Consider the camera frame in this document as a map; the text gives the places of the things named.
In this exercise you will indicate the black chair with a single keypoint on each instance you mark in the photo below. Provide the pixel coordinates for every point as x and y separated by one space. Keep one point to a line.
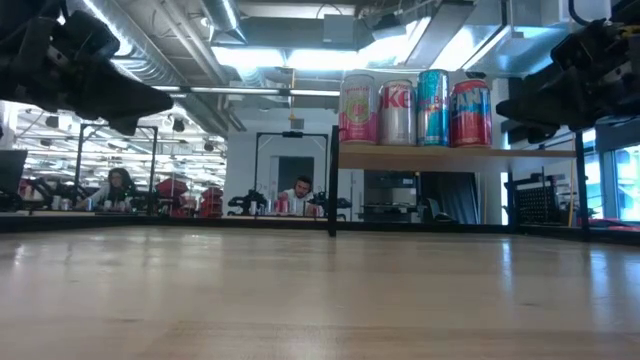
440 212

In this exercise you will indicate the black rig frame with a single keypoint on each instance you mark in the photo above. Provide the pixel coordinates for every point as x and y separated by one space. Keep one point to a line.
153 170
292 134

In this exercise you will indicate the red Fanta can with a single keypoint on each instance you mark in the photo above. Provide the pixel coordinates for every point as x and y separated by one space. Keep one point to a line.
470 120

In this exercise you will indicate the wooden shelf with black posts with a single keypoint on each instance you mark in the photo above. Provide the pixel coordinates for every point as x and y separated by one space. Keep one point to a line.
450 160

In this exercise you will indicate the silver ventilation duct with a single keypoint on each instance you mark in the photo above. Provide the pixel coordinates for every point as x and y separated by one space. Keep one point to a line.
150 55

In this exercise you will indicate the black aluminium table frame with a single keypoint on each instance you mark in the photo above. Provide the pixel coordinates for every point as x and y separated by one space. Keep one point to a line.
200 223

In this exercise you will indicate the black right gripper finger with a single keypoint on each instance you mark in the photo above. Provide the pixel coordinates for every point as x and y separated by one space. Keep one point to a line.
545 107

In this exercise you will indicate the black monitor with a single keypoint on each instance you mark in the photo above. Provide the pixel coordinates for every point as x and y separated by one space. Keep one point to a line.
11 172

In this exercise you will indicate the silver Diet Coke can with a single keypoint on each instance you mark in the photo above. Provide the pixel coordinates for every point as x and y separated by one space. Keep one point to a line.
397 120

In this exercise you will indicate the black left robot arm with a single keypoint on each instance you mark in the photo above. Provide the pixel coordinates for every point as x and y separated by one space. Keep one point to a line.
15 30

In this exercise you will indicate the black perforated cart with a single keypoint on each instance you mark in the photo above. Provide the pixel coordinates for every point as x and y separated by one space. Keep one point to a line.
537 202

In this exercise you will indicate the red tool cart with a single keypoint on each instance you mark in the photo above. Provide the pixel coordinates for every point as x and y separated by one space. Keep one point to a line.
172 192
212 200

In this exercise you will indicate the blue silver Red Bull can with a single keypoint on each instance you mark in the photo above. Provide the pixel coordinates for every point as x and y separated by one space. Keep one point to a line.
433 110

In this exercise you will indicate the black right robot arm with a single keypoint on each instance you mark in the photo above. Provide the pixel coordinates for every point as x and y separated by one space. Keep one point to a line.
627 10

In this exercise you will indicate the dark door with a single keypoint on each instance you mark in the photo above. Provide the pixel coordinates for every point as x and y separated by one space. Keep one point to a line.
295 167

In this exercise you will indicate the grey ceiling box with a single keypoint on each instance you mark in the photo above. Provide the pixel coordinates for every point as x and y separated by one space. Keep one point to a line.
340 29

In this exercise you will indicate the pink white Spindrift can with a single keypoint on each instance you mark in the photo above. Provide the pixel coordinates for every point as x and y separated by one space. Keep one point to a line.
357 110

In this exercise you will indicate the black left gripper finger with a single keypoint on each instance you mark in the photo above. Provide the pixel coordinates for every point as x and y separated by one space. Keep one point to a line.
135 102

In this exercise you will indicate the person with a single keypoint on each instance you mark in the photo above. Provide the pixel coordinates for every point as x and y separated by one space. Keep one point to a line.
115 190
300 192

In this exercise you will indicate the ceiling light bar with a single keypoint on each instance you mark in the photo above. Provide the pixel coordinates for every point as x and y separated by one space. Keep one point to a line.
240 91

